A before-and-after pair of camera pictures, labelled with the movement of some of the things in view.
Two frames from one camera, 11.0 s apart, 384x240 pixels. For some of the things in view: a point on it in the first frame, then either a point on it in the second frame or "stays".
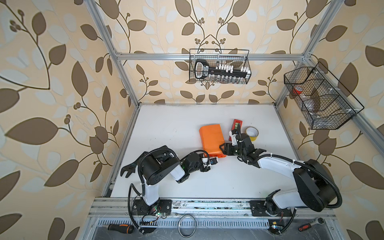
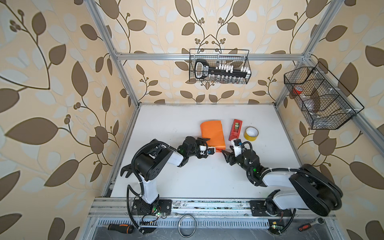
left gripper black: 200,155 to 201,142
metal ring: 178,222 stays
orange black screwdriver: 124,228 stays
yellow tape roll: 252,132 stays
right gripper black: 227,146 to 230,156
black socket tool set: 203,70 stays
